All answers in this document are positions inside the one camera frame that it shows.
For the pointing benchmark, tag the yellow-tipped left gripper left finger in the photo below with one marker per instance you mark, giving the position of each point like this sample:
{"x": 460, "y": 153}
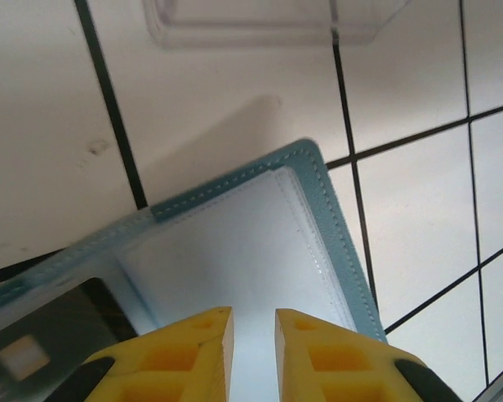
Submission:
{"x": 172, "y": 360}

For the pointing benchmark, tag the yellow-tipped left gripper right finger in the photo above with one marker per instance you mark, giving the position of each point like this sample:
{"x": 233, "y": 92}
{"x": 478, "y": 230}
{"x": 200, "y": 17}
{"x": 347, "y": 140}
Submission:
{"x": 339, "y": 364}

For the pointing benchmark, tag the black credit card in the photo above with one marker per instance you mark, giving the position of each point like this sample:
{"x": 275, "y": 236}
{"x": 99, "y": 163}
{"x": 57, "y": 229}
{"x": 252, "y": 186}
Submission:
{"x": 67, "y": 318}

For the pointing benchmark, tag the teal leather card holder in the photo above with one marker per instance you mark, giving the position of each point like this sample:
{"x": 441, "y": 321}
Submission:
{"x": 243, "y": 251}

